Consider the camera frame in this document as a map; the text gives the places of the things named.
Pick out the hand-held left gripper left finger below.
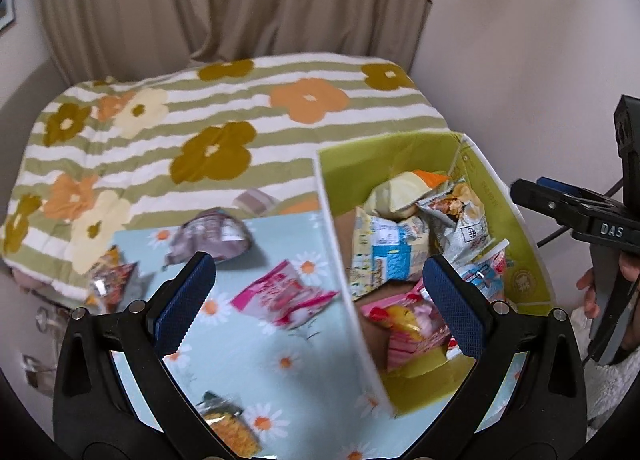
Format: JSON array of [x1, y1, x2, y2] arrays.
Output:
[[52, 251, 217, 460]]

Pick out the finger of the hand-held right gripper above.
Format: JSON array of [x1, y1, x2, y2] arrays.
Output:
[[510, 179, 601, 241], [537, 178, 623, 208]]

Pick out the small mauve striped packet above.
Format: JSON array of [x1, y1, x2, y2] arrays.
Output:
[[235, 190, 281, 216]]

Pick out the red printed snack packet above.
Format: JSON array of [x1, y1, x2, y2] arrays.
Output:
[[85, 245, 141, 311]]

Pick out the striped floral blanket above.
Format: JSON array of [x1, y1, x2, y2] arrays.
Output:
[[0, 54, 451, 301]]

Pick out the mauve snack packet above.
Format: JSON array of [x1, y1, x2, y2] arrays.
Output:
[[165, 207, 251, 268]]

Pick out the light blue daisy tablecloth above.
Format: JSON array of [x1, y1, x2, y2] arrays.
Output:
[[107, 210, 526, 460]]

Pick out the person's right hand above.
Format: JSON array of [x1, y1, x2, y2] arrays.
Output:
[[576, 254, 640, 358]]

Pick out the yellow noodle snack packet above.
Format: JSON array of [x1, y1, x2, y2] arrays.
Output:
[[195, 391, 261, 456]]

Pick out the pink and yellow snack packet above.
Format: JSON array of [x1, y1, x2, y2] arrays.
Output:
[[361, 290, 453, 371]]

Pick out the white red-edged snack packet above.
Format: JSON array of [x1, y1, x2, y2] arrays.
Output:
[[457, 239, 511, 301]]

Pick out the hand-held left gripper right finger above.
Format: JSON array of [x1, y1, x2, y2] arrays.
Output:
[[422, 254, 587, 460]]

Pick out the green cardboard box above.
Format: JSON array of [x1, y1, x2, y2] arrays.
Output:
[[314, 132, 558, 418]]

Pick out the grey printed snack packet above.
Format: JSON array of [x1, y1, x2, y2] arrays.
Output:
[[417, 180, 493, 266]]

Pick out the pale yellow blue snack packet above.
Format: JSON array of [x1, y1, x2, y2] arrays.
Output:
[[350, 207, 431, 301]]

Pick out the yellow-green chip bag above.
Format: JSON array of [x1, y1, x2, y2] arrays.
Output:
[[362, 170, 453, 218]]

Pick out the white fluffy garment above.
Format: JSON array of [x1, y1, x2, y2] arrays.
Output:
[[582, 310, 640, 436]]

